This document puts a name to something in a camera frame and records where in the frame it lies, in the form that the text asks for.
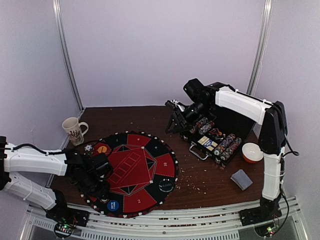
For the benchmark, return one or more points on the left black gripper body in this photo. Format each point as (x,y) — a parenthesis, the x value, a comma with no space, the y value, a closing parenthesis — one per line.
(90,184)

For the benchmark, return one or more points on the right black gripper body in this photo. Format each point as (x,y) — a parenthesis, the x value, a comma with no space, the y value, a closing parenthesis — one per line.
(179,117)

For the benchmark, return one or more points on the orange big blind button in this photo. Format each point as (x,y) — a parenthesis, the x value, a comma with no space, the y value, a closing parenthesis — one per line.
(102,149)

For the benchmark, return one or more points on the blue small blind button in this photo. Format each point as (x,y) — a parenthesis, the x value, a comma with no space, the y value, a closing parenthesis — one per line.
(113,205)

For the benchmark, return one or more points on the clear dealer button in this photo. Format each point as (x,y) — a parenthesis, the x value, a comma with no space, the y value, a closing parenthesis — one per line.
(166,185)

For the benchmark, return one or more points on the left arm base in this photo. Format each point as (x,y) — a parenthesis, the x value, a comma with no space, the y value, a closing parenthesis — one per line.
(68,216)

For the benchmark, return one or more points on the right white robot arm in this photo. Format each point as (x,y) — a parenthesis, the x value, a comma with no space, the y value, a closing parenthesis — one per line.
(270,116)

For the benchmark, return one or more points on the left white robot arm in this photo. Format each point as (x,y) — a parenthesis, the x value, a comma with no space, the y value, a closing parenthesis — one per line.
(28,158)

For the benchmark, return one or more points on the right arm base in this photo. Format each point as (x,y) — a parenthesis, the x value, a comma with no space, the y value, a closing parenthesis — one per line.
(256,215)

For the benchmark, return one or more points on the back left chip row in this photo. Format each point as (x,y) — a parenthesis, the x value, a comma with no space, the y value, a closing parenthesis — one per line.
(198,125)

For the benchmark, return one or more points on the chip row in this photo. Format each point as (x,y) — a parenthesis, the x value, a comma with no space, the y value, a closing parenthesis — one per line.
(198,125)
(231,149)
(224,144)
(206,128)

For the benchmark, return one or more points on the front left chip row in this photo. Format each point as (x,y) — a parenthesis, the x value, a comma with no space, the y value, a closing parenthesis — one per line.
(206,128)

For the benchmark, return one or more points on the red black triangle card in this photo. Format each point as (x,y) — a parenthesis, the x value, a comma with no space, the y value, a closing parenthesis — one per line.
(215,132)

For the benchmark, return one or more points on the boxed card decks in case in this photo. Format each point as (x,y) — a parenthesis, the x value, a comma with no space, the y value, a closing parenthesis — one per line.
(207,143)

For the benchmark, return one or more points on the black poker chip case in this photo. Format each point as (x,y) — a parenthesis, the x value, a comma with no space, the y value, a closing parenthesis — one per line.
(228,122)

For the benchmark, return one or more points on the white floral mug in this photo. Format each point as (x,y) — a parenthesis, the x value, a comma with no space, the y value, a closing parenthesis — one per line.
(75,130)

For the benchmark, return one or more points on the back right chip row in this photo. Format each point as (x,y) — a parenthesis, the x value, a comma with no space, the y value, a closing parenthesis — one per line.
(224,144)

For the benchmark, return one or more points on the round red black poker mat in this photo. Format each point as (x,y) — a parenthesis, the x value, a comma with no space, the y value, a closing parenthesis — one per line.
(139,161)

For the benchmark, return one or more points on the front right chip row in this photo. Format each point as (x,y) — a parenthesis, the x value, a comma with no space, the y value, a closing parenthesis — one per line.
(231,149)

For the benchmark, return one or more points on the orange white bowl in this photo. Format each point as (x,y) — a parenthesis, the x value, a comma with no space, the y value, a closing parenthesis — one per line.
(251,152)

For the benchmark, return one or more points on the right aluminium frame post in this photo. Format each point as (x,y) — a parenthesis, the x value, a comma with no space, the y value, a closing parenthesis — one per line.
(261,47)

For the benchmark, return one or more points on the aluminium frame post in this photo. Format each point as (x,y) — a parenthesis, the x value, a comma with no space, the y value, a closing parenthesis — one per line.
(261,47)
(66,56)

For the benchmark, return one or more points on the front aluminium rail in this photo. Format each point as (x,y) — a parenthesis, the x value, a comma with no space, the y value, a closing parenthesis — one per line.
(208,223)

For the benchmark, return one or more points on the left aluminium frame post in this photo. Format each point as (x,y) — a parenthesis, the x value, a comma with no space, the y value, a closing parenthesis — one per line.
(66,56)

